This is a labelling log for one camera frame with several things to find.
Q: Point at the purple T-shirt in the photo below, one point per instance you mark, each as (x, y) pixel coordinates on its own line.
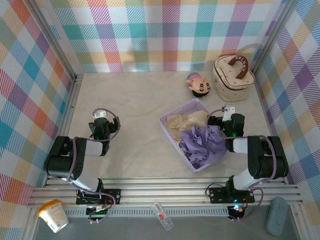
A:
(202, 147)

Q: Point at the beige trousers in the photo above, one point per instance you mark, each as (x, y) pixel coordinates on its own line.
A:
(182, 122)

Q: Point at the lavender plastic basket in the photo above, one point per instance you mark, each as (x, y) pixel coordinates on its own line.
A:
(172, 112)

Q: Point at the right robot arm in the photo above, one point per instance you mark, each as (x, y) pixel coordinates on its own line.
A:
(267, 160)

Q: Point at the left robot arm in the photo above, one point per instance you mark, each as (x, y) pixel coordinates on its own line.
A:
(62, 160)

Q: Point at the blue-grey pouch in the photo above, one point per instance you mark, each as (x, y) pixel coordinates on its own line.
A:
(276, 217)

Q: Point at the white orange yogurt cup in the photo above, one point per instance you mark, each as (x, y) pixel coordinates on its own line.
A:
(53, 217)

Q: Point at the clear plastic labelled packet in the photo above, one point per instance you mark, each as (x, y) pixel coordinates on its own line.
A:
(162, 216)

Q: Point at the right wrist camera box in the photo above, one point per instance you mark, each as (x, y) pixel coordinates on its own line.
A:
(228, 113)

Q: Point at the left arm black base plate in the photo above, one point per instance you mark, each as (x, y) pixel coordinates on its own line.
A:
(112, 196)

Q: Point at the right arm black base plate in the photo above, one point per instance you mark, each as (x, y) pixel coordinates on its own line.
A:
(217, 195)

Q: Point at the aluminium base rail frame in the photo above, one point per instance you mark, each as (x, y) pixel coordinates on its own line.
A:
(162, 191)

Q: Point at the aluminium frame post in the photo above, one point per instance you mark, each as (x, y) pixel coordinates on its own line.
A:
(53, 37)
(274, 37)

